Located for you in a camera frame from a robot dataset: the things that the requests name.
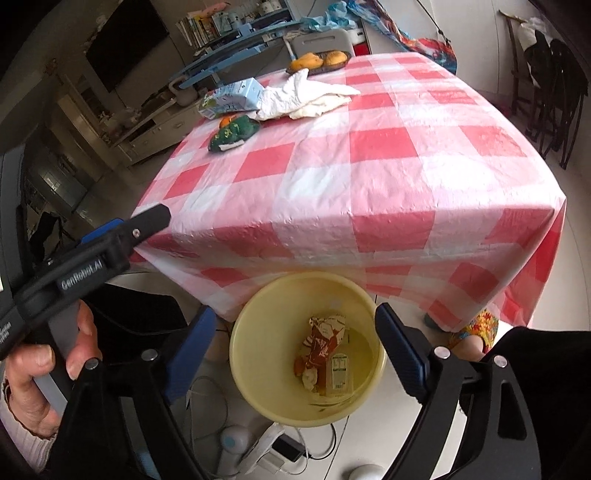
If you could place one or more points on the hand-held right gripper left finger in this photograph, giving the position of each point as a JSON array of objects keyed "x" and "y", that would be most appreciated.
[{"x": 194, "y": 355}]

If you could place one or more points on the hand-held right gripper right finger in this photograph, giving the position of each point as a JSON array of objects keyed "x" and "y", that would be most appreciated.
[{"x": 404, "y": 355}]

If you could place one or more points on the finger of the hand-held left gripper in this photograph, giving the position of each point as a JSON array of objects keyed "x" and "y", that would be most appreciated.
[
  {"x": 147, "y": 221},
  {"x": 104, "y": 233}
]

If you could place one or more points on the clear plastic labelled container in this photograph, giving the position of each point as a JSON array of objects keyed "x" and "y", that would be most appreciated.
[{"x": 339, "y": 369}]

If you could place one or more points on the yellow plastic basin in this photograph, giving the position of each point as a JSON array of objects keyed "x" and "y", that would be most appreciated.
[{"x": 258, "y": 332}]

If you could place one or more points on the red orange snack packet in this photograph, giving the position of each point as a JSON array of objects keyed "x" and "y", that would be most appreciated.
[{"x": 323, "y": 337}]

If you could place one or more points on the white tissue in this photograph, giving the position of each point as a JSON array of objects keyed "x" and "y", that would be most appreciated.
[{"x": 308, "y": 379}]

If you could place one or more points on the green snack packet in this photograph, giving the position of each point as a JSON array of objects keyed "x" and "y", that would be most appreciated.
[{"x": 235, "y": 134}]

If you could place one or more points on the blue green milk carton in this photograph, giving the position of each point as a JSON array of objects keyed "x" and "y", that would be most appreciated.
[{"x": 240, "y": 92}]

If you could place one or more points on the white plastic bag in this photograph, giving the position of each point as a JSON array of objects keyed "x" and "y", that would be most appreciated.
[{"x": 300, "y": 92}]

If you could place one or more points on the person's left hand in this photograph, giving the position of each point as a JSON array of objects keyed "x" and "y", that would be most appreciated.
[{"x": 27, "y": 397}]

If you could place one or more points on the person's bare knee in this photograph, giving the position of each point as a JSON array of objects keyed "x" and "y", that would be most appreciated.
[{"x": 468, "y": 348}]

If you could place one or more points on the floral patterned shorts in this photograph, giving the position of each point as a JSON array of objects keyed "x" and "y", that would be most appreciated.
[{"x": 480, "y": 323}]

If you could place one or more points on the cream television cabinet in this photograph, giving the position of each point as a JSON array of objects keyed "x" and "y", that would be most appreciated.
[{"x": 152, "y": 129}]

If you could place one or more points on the white round device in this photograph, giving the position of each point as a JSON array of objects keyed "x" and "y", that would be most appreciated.
[{"x": 235, "y": 441}]

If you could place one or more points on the white power strip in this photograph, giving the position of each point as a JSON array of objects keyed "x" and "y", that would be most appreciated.
[{"x": 263, "y": 450}]

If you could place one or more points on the white round lid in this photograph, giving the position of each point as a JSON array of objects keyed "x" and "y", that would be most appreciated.
[{"x": 364, "y": 473}]

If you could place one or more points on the black power adapter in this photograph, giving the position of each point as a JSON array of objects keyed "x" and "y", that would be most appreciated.
[{"x": 288, "y": 447}]

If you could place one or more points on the red white checked tablecloth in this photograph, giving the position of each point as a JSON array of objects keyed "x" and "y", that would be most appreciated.
[{"x": 369, "y": 184}]

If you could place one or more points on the blue study desk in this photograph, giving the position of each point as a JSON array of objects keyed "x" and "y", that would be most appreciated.
[{"x": 221, "y": 60}]

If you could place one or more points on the black television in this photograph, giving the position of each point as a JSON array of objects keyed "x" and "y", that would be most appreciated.
[{"x": 124, "y": 41}]

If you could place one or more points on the row of books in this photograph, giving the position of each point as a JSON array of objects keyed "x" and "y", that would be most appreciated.
[{"x": 198, "y": 30}]

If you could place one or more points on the yellow mango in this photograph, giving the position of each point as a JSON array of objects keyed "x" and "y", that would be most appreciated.
[
  {"x": 307, "y": 61},
  {"x": 336, "y": 57}
]

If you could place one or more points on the blue plastic bag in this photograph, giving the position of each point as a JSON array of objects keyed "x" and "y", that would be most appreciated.
[{"x": 330, "y": 18}]

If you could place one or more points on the black folding chair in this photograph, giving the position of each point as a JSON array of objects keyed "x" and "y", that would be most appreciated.
[{"x": 554, "y": 92}]

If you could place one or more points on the colourful printed hanging bag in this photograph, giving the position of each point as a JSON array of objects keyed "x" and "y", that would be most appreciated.
[{"x": 425, "y": 48}]

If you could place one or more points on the brown wooden chair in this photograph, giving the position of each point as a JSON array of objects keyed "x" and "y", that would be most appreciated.
[{"x": 511, "y": 41}]

